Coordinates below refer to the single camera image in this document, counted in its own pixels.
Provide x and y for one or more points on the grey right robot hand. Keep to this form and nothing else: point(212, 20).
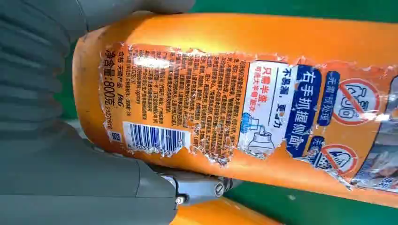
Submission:
point(77, 186)

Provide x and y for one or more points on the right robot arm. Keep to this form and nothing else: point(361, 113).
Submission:
point(28, 77)

